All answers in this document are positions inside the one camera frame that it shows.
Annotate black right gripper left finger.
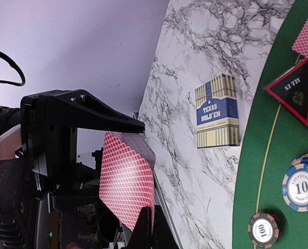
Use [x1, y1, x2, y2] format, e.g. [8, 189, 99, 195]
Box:
[127, 207, 152, 249]

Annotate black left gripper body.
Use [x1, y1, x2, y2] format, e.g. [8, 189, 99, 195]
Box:
[21, 95, 77, 192]

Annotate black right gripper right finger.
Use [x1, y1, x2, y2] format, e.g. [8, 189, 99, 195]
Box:
[153, 205, 179, 249]

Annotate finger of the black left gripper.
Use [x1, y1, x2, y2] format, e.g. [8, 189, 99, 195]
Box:
[39, 89, 145, 133]

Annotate red playing card deck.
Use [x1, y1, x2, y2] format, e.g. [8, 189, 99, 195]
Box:
[99, 132, 156, 230]

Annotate red chip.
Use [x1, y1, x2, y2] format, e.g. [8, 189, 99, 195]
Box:
[248, 212, 282, 248]

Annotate chip stack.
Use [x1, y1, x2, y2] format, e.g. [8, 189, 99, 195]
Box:
[282, 154, 308, 212]

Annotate triangular all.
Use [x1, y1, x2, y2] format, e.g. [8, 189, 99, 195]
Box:
[264, 59, 308, 129]

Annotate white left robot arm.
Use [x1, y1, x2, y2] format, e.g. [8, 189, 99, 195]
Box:
[0, 89, 145, 192]

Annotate blue texas holdem card box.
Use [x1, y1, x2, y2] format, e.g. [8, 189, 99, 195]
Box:
[195, 74, 240, 148]

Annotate round green poker mat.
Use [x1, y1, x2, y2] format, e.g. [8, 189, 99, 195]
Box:
[232, 1, 308, 248]

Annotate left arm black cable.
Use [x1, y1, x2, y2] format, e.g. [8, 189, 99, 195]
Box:
[0, 47, 26, 87]

